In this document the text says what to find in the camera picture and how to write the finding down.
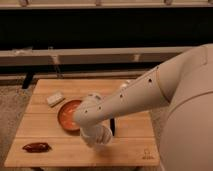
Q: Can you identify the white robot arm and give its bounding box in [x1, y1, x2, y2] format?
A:
[74, 44, 213, 171]

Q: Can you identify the white wrapped packet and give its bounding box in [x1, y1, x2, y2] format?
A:
[47, 92, 64, 107]
[120, 80, 131, 89]

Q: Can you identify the white wrapped packet left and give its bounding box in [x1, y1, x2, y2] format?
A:
[47, 92, 64, 107]

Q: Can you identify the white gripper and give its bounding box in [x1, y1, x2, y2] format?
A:
[80, 124, 105, 144]

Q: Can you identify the orange ceramic bowl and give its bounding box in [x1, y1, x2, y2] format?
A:
[57, 100, 81, 131]

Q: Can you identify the wooden table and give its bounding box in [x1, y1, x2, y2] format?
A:
[5, 79, 159, 167]

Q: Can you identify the white wrapped packet right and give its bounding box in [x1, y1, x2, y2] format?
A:
[120, 80, 131, 89]

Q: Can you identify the grey horizontal rail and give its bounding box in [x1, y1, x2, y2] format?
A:
[0, 46, 213, 67]

